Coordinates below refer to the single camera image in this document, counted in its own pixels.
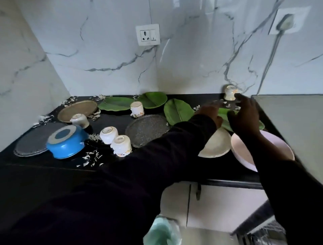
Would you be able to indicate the person's right hand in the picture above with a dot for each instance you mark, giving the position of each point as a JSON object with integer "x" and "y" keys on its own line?
{"x": 244, "y": 118}

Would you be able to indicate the person's left hand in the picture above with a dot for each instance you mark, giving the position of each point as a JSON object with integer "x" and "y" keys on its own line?
{"x": 210, "y": 113}

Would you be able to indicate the green leaf plate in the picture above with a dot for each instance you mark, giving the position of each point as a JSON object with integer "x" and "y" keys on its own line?
{"x": 225, "y": 118}
{"x": 116, "y": 103}
{"x": 178, "y": 111}
{"x": 152, "y": 99}

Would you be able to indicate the cream round plate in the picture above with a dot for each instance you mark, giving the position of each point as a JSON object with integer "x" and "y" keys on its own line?
{"x": 217, "y": 144}

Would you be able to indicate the pink bowl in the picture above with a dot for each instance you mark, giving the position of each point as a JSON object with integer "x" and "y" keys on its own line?
{"x": 242, "y": 154}

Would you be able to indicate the silver dishwasher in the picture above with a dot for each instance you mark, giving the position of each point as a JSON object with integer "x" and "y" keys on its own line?
{"x": 297, "y": 121}

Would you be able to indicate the grey speckled plate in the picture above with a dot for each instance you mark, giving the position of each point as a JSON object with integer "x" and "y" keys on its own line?
{"x": 147, "y": 130}
{"x": 32, "y": 141}

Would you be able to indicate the tan speckled plate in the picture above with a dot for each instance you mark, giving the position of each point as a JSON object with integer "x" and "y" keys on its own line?
{"x": 77, "y": 111}

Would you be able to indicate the blue saucepan with black handle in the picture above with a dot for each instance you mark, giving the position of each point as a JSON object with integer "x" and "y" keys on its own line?
{"x": 66, "y": 141}

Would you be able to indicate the person's right forearm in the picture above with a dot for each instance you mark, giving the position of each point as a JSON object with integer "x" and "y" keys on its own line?
{"x": 290, "y": 189}

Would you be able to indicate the person's left forearm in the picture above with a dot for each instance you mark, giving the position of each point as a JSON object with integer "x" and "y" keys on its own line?
{"x": 121, "y": 197}

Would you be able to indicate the white base cabinet door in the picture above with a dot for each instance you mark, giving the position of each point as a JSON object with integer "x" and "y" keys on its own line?
{"x": 174, "y": 202}
{"x": 224, "y": 207}

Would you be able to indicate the white plug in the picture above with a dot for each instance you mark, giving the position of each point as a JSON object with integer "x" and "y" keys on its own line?
{"x": 285, "y": 22}

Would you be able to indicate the teal waste bin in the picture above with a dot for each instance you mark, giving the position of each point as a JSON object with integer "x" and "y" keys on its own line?
{"x": 161, "y": 232}

